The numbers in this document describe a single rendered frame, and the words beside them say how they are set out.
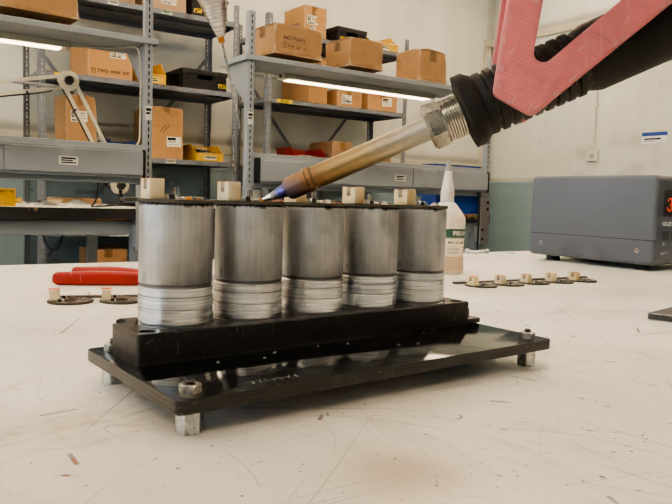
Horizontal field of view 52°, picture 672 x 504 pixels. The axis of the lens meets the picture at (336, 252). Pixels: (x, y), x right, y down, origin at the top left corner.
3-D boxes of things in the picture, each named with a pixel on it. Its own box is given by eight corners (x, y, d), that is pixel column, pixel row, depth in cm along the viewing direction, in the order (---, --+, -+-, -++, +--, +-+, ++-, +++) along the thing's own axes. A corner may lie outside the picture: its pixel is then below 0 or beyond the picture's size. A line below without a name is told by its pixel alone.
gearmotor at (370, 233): (407, 327, 28) (412, 202, 28) (361, 333, 27) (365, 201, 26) (368, 318, 30) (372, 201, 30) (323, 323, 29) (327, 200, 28)
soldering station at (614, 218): (709, 268, 75) (716, 179, 74) (653, 272, 68) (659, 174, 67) (586, 256, 87) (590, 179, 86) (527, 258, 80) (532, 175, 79)
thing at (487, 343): (423, 334, 33) (424, 311, 33) (550, 366, 27) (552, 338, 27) (86, 380, 23) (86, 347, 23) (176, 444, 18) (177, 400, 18)
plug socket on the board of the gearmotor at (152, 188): (172, 199, 22) (172, 178, 22) (146, 198, 22) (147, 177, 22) (162, 198, 23) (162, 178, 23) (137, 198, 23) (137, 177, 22)
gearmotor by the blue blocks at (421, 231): (454, 322, 30) (459, 203, 30) (413, 327, 28) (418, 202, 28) (414, 313, 32) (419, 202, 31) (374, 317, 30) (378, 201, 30)
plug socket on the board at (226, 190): (247, 201, 24) (247, 182, 24) (225, 200, 24) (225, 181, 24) (235, 200, 25) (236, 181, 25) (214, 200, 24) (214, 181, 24)
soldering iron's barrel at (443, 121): (290, 211, 23) (471, 133, 22) (272, 168, 23) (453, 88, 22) (298, 210, 24) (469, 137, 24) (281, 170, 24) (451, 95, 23)
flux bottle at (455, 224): (461, 275, 60) (467, 159, 59) (422, 273, 61) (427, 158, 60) (464, 271, 63) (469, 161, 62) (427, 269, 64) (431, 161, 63)
